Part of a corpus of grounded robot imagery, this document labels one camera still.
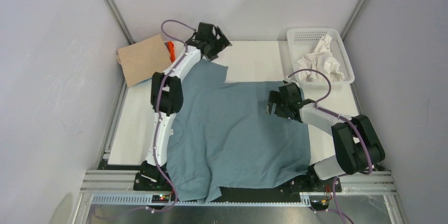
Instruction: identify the grey-blue t-shirt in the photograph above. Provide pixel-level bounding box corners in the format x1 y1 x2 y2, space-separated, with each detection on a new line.
166 60 311 202

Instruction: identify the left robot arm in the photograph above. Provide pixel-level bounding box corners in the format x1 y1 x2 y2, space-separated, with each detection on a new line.
146 22 231 167

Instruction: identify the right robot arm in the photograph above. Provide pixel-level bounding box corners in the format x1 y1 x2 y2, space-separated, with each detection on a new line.
267 82 386 191

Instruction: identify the folded orange t-shirt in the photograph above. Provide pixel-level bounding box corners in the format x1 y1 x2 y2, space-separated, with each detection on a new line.
165 41 176 62

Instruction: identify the crumpled white t-shirt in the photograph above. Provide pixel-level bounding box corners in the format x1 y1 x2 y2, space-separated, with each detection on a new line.
295 34 345 82

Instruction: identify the white plastic basket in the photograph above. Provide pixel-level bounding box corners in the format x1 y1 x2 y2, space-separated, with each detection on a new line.
286 27 355 87

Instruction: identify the folded tan t-shirt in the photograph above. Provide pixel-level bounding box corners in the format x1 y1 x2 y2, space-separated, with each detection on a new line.
117 34 172 87

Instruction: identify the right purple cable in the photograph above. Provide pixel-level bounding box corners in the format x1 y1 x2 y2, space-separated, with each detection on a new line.
287 69 375 224

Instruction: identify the purple cable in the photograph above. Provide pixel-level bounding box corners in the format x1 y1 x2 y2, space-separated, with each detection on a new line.
287 69 375 224
150 20 197 214

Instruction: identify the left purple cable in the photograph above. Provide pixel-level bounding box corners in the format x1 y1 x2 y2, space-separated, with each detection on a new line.
150 20 197 214

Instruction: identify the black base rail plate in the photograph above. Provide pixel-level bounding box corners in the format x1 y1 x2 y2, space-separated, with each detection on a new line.
133 164 342 203

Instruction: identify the aluminium frame rail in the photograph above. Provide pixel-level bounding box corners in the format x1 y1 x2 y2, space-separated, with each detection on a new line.
70 170 408 223

